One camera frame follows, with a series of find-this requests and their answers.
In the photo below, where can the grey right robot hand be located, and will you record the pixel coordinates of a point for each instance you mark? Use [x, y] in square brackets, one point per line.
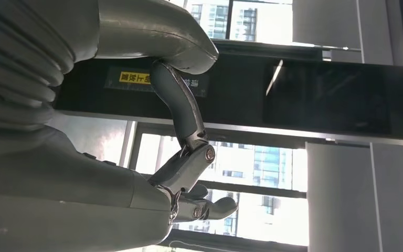
[66, 194]

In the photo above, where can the black yellow label sticker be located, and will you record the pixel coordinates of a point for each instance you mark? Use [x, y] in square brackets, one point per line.
[135, 78]

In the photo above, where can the black scanner column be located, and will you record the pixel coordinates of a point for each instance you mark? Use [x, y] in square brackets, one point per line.
[292, 97]

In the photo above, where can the dark window frame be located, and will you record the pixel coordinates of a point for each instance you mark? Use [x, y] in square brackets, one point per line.
[257, 189]

